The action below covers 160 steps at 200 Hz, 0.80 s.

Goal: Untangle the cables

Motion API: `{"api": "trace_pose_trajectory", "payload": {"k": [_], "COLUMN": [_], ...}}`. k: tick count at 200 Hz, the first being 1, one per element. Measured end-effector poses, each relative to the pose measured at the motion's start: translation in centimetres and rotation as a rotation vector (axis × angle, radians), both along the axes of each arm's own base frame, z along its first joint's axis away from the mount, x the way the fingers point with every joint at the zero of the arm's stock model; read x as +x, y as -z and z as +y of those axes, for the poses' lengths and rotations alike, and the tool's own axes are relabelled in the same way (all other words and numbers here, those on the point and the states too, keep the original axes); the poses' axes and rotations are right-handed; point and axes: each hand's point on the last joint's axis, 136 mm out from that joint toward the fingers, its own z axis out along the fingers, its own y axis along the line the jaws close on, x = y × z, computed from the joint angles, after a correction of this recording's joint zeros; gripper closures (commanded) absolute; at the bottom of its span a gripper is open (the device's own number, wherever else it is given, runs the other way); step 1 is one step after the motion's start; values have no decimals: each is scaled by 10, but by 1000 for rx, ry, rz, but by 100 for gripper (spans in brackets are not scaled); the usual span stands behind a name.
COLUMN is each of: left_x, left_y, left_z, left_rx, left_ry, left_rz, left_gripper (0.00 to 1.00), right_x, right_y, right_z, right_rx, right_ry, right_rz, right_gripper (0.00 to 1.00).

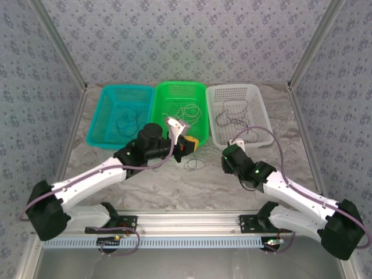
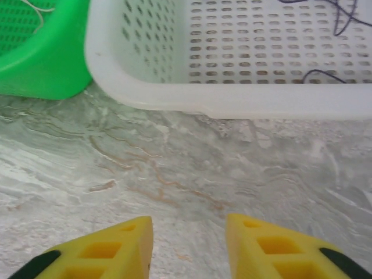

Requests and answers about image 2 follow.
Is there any cream thin wire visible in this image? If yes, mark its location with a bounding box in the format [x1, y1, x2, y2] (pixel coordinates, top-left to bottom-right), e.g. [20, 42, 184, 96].
[20, 0, 56, 34]

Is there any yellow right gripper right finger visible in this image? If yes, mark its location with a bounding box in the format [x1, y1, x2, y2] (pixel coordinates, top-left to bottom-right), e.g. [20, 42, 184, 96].
[226, 213, 372, 279]

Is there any dark purple thin wire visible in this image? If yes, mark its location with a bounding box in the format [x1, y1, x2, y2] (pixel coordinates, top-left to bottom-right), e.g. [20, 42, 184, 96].
[302, 69, 348, 85]
[277, 0, 372, 37]

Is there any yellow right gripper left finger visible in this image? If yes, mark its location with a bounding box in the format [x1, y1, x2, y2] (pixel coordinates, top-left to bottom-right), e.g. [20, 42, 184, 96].
[7, 215, 155, 279]

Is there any white plastic basket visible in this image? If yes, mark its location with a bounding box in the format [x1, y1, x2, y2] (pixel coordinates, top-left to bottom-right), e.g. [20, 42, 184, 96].
[84, 0, 372, 121]

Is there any green plastic basket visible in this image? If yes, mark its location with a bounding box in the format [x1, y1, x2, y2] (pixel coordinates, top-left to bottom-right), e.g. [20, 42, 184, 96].
[0, 0, 94, 101]

